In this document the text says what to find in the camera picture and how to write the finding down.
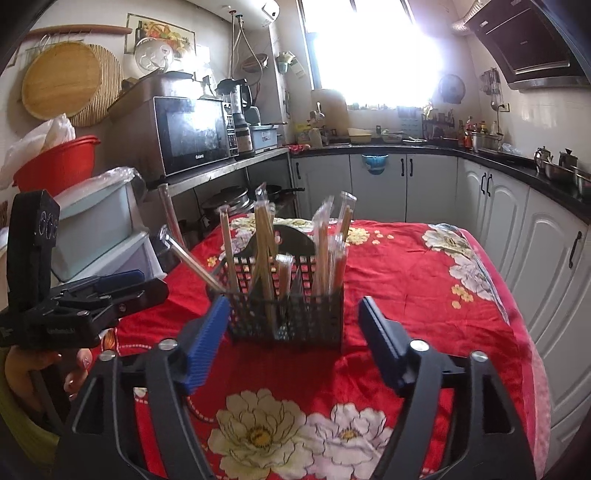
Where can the black kitchen countertop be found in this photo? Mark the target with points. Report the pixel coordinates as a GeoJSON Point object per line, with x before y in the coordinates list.
{"type": "Point", "coordinates": [517, 164]}

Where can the black door microwave oven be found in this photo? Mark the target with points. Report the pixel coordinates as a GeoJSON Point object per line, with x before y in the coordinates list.
{"type": "Point", "coordinates": [189, 134]}

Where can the hanging steel kitchen tools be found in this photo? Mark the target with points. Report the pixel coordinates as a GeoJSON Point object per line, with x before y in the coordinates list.
{"type": "Point", "coordinates": [493, 87]}

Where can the wooden rolling pin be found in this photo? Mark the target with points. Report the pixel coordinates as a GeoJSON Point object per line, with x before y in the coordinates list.
{"type": "Point", "coordinates": [106, 30]}

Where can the black plastic utensil basket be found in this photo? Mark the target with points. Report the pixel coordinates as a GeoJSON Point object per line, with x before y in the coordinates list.
{"type": "Point", "coordinates": [300, 323]}

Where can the red plastic basin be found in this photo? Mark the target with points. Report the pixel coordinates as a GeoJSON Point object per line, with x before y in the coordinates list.
{"type": "Point", "coordinates": [60, 161]}

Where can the black frying pan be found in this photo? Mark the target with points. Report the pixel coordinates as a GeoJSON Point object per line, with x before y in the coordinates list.
{"type": "Point", "coordinates": [274, 190]}

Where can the white plastic bag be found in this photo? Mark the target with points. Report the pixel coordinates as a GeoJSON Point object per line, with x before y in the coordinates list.
{"type": "Point", "coordinates": [51, 134]}

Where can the steel bowl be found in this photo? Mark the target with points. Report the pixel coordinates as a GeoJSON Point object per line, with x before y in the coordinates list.
{"type": "Point", "coordinates": [561, 174]}
{"type": "Point", "coordinates": [584, 182]}

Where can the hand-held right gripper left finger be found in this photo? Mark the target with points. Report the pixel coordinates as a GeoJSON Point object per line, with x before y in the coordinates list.
{"type": "Point", "coordinates": [207, 341]}

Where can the blue knife holder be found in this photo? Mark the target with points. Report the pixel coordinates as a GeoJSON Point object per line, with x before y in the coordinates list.
{"type": "Point", "coordinates": [408, 121]}

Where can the white water heater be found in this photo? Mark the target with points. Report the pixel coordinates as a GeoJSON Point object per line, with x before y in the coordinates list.
{"type": "Point", "coordinates": [270, 11]}

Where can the person's left hand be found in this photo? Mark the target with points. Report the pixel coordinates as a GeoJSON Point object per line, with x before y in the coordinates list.
{"type": "Point", "coordinates": [21, 374]}

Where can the fruit wall poster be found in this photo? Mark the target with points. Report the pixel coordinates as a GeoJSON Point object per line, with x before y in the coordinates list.
{"type": "Point", "coordinates": [157, 27]}

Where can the round dark wall fan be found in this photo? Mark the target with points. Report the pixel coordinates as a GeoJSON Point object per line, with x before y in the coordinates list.
{"type": "Point", "coordinates": [451, 88]}

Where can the blue hanging basket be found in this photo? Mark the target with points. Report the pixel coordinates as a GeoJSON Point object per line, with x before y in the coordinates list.
{"type": "Point", "coordinates": [375, 165]}

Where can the silver flexible exhaust duct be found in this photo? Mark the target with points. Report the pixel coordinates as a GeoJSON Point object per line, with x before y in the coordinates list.
{"type": "Point", "coordinates": [461, 23]}

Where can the red floral tablecloth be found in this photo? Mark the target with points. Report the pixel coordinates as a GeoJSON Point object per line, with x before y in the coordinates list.
{"type": "Point", "coordinates": [415, 286]}

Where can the spice rack with bottles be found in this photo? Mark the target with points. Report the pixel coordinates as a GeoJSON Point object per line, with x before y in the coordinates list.
{"type": "Point", "coordinates": [441, 129]}

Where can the round wooden board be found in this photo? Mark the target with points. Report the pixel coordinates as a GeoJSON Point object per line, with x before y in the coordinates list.
{"type": "Point", "coordinates": [60, 83]}

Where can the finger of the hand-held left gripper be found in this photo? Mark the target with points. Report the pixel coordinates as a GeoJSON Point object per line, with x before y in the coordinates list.
{"type": "Point", "coordinates": [117, 278]}
{"type": "Point", "coordinates": [143, 295]}

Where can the wooden cutting board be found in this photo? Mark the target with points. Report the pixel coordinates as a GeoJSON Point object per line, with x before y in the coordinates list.
{"type": "Point", "coordinates": [328, 110]}

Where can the steel stockpot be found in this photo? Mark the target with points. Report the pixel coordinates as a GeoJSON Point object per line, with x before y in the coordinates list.
{"type": "Point", "coordinates": [485, 141]}

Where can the black blender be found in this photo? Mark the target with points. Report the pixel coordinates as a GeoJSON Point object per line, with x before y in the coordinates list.
{"type": "Point", "coordinates": [233, 101]}

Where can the white wall socket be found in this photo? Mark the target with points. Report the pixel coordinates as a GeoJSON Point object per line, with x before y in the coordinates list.
{"type": "Point", "coordinates": [505, 107]}

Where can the clear plastic sheet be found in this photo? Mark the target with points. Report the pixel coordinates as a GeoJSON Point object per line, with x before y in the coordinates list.
{"type": "Point", "coordinates": [120, 177]}

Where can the green wall organizer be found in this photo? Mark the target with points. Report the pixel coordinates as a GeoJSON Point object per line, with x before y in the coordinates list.
{"type": "Point", "coordinates": [285, 62]}

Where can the blue-grey box appliance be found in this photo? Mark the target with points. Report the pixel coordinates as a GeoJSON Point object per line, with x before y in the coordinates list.
{"type": "Point", "coordinates": [265, 137]}

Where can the steel pot with lid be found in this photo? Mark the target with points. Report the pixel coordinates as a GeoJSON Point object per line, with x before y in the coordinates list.
{"type": "Point", "coordinates": [226, 198]}

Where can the black range hood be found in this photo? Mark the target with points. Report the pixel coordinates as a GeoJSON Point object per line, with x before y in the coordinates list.
{"type": "Point", "coordinates": [521, 41]}

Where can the red cloth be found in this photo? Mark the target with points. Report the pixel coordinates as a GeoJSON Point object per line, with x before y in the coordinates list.
{"type": "Point", "coordinates": [299, 148]}

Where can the white plastic jug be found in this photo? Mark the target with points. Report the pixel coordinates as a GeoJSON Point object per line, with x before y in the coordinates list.
{"type": "Point", "coordinates": [316, 137]}

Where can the grey plastic storage drawer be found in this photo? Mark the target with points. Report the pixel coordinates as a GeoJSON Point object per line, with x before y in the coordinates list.
{"type": "Point", "coordinates": [115, 258]}
{"type": "Point", "coordinates": [92, 221]}

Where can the white kitchen base cabinets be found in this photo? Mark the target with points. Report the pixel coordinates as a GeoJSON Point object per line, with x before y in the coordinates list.
{"type": "Point", "coordinates": [508, 217]}

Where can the yellow basin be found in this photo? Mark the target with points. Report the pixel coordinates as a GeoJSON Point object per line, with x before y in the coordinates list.
{"type": "Point", "coordinates": [359, 135]}

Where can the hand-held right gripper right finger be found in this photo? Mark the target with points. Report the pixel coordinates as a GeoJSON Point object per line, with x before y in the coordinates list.
{"type": "Point", "coordinates": [383, 341]}

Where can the steel shelf table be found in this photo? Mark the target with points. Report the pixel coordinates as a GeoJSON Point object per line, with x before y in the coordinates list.
{"type": "Point", "coordinates": [221, 168]}

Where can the bright kitchen window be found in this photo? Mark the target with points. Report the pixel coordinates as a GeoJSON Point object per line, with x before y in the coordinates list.
{"type": "Point", "coordinates": [369, 55]}

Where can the group of chopsticks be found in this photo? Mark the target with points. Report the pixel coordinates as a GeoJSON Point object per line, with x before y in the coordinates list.
{"type": "Point", "coordinates": [263, 244]}

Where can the round bamboo mat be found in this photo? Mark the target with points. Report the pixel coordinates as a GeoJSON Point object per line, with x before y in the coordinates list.
{"type": "Point", "coordinates": [111, 83]}

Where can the hanging round sieve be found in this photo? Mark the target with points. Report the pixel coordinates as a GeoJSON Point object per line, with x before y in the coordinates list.
{"type": "Point", "coordinates": [255, 63]}

